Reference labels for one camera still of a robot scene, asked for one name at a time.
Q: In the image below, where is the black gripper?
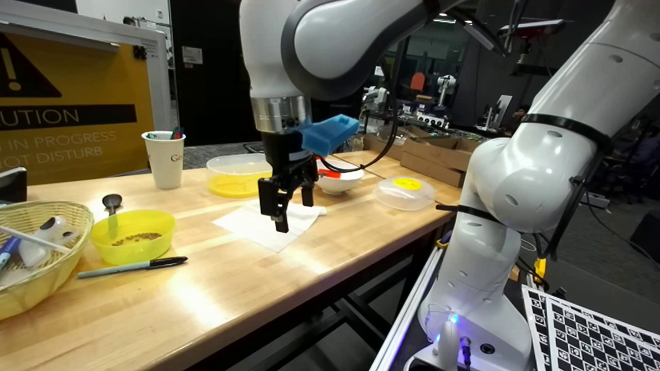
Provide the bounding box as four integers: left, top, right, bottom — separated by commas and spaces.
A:
258, 130, 319, 235

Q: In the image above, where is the white paper towel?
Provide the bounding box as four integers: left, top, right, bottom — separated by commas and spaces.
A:
213, 197, 328, 254

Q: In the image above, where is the white bowl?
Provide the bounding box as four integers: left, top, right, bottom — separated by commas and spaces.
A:
313, 163, 366, 199

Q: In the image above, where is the clear tub with yellow liquid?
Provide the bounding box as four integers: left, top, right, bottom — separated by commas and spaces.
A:
203, 152, 275, 201

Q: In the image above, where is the clear lidded container yellow item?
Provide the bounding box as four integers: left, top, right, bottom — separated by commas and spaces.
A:
375, 176, 438, 212

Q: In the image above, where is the white paper cup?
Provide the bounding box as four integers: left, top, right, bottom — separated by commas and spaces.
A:
141, 130, 188, 193

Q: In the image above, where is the long cardboard box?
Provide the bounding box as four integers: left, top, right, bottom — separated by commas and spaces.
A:
363, 130, 487, 190

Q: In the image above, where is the black marker pen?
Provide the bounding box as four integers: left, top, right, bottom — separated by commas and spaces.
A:
77, 255, 189, 283

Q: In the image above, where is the yellow-green plastic bowl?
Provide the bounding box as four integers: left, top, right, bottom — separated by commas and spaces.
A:
89, 209, 178, 269

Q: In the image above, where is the black measuring spoon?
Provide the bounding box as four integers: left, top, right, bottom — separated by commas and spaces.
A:
100, 193, 124, 240

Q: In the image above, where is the yellow caution sign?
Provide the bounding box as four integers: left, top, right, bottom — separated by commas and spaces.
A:
0, 30, 157, 188

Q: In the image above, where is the white bottle in basket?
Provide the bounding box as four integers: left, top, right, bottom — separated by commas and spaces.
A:
32, 214, 71, 249

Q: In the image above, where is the small black device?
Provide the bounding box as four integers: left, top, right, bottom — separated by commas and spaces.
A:
0, 167, 28, 206

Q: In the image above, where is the blue marker in basket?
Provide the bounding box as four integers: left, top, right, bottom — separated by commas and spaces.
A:
0, 235, 23, 272

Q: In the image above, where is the black white calibration board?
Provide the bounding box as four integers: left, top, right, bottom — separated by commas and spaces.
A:
520, 283, 660, 371

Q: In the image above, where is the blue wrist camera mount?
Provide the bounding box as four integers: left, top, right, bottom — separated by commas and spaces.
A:
299, 114, 363, 159

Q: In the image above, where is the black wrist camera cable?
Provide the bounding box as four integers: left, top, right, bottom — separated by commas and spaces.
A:
316, 91, 402, 176

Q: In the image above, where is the black table frame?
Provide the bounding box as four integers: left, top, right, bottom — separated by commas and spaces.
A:
203, 226, 450, 371

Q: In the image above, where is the aluminium frame rail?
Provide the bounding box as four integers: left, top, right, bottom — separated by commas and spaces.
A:
368, 244, 446, 371

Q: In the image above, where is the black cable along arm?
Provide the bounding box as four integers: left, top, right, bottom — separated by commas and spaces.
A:
534, 132, 614, 280

